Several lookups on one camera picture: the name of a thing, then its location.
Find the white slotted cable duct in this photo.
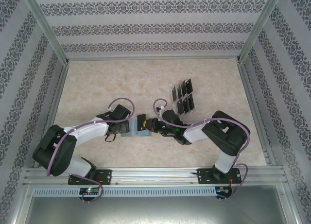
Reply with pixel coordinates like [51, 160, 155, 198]
[33, 186, 217, 198]

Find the green card holder wallet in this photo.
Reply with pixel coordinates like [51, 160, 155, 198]
[121, 119, 152, 138]

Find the grey metal sheet tray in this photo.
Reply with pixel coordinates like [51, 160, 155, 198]
[14, 185, 301, 224]

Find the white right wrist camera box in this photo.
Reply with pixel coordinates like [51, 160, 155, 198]
[156, 106, 166, 121]

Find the aluminium frame post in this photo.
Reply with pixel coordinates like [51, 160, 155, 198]
[20, 0, 70, 66]
[237, 0, 285, 64]

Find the small controller circuit board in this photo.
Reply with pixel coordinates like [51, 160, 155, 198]
[215, 186, 233, 198]
[79, 187, 100, 196]

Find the clear acrylic card rack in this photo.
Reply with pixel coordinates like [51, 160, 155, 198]
[169, 79, 197, 116]

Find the long aluminium base rail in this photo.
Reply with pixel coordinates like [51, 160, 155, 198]
[23, 166, 289, 186]

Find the aluminium side rail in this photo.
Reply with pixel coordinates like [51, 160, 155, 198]
[237, 61, 276, 166]
[34, 62, 71, 168]

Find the purple cable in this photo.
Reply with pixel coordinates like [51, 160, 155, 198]
[153, 98, 251, 202]
[46, 97, 136, 203]

